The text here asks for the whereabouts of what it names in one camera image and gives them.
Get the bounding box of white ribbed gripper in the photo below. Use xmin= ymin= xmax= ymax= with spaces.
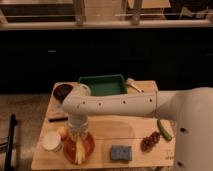
xmin=68 ymin=123 xmax=88 ymax=140

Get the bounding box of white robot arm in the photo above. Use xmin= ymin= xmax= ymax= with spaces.
xmin=62 ymin=85 xmax=213 ymax=171

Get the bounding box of red bowl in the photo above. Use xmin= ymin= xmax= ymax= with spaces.
xmin=63 ymin=132 xmax=95 ymax=165

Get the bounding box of dark round bowl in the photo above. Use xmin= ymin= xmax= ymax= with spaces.
xmin=53 ymin=84 xmax=73 ymax=102

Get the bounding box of small orange fruit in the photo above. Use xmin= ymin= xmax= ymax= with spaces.
xmin=58 ymin=126 xmax=68 ymax=141

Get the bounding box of black marker pen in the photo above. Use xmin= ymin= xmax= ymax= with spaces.
xmin=48 ymin=117 xmax=68 ymax=122

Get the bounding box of white cup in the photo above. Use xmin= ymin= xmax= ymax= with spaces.
xmin=42 ymin=131 xmax=62 ymax=151

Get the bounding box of green rectangular tray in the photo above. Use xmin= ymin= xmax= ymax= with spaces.
xmin=78 ymin=74 xmax=127 ymax=96

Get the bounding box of blue sponge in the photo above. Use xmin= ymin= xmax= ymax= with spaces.
xmin=110 ymin=145 xmax=132 ymax=161

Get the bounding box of metal spoon utensil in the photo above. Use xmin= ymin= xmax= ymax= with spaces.
xmin=126 ymin=78 xmax=144 ymax=93

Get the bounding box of bunch of dark grapes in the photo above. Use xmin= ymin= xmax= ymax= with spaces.
xmin=141 ymin=132 xmax=160 ymax=152

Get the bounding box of green okra pod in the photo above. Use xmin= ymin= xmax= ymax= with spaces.
xmin=157 ymin=119 xmax=172 ymax=142

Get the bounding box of black chair frame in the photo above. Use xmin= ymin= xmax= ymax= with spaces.
xmin=0 ymin=114 xmax=17 ymax=171

